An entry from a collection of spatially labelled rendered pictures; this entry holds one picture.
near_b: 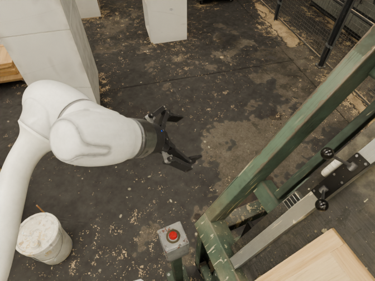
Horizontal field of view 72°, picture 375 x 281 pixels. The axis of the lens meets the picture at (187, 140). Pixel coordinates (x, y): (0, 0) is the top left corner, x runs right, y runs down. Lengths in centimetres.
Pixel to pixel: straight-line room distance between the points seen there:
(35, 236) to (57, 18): 170
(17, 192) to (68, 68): 225
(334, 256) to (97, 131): 87
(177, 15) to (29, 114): 379
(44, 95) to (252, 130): 260
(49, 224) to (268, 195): 157
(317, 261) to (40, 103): 98
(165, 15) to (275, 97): 201
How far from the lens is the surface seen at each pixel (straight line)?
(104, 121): 48
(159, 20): 424
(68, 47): 266
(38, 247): 215
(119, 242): 235
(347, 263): 105
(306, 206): 104
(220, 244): 134
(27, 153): 62
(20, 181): 61
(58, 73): 282
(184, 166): 68
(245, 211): 155
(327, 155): 87
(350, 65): 101
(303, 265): 113
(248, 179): 117
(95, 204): 255
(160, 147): 62
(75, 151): 45
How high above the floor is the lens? 217
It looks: 50 degrees down
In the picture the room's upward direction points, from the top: straight up
